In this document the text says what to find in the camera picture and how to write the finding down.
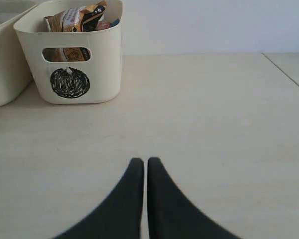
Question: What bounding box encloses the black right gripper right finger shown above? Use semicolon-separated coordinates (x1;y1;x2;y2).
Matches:
147;157;239;239

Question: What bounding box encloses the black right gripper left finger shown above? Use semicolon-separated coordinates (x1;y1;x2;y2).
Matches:
55;158;144;239

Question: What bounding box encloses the blue noodle packet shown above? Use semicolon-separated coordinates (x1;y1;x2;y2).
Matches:
96;18;120;31

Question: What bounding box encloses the orange noodle packet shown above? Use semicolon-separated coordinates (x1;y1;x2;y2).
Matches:
44;0;107;62

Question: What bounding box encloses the cream bin circle mark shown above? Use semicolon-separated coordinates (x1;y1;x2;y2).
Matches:
14;0;123;104

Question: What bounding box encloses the cream bin square mark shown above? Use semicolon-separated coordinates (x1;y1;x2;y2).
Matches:
0;0;37;107

